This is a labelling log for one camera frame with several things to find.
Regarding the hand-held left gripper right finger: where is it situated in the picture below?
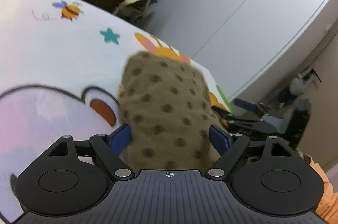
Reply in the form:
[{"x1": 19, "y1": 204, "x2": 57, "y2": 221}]
[{"x1": 207, "y1": 125, "x2": 293, "y2": 178}]

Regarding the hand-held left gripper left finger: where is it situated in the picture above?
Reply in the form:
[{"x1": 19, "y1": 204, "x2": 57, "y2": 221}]
[{"x1": 48, "y1": 124, "x2": 134, "y2": 178}]

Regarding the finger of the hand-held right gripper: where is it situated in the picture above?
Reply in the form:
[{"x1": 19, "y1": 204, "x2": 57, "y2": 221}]
[
  {"x1": 211, "y1": 105, "x2": 275, "y2": 135},
  {"x1": 234, "y1": 98, "x2": 266, "y2": 111}
]

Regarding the brown polka dot sweater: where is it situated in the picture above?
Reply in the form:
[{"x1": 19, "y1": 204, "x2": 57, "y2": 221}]
[{"x1": 117, "y1": 52, "x2": 228, "y2": 170}]

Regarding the person's orange clothing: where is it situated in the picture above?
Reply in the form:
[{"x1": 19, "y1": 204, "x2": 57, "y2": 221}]
[{"x1": 304, "y1": 154, "x2": 338, "y2": 224}]

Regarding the white wardrobe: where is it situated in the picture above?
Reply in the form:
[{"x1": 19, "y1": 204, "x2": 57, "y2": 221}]
[{"x1": 148, "y1": 0, "x2": 338, "y2": 101}]

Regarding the cartoon printed blanket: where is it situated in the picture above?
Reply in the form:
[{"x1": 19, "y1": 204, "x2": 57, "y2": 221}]
[{"x1": 0, "y1": 0, "x2": 235, "y2": 222}]

